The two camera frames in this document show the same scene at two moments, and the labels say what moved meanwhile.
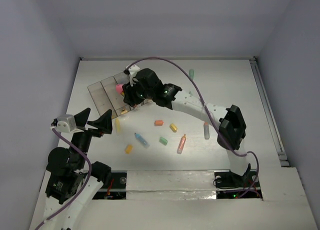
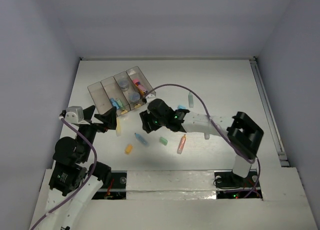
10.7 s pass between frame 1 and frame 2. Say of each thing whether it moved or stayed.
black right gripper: moved
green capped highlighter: moved
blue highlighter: stayed
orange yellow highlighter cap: stayed
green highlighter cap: stayed
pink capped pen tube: moved
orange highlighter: stayed
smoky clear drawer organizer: stayed
